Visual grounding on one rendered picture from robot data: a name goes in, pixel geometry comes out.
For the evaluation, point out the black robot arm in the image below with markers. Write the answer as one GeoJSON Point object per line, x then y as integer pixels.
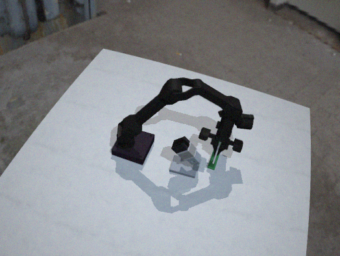
{"type": "Point", "coordinates": [171, 93]}

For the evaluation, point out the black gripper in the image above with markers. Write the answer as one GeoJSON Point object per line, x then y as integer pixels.
{"type": "Point", "coordinates": [222, 135]}

